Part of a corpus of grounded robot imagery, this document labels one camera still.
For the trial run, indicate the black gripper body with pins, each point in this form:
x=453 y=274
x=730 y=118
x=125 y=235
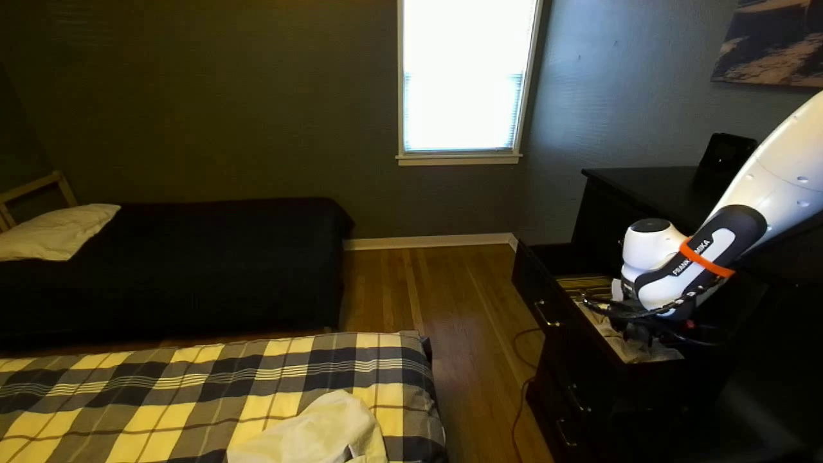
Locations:
x=669 y=325

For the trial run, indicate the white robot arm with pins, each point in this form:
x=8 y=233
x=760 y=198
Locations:
x=667 y=274

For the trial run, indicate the black dresser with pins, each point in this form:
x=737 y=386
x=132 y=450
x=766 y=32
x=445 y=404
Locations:
x=741 y=381

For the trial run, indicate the black device on dresser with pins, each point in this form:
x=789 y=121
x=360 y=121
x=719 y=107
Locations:
x=721 y=160

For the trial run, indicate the bright window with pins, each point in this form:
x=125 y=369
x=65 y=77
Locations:
x=465 y=77

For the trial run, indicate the white towel on bed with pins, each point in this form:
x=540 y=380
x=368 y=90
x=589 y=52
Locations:
x=336 y=428

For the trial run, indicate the black covered bed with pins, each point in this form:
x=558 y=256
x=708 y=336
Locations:
x=184 y=270

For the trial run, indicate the plaid bed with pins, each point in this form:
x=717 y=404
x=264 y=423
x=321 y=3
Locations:
x=191 y=404

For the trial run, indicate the white pillow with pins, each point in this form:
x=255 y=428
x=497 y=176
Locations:
x=57 y=235

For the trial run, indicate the wall picture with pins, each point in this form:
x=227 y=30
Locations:
x=772 y=43

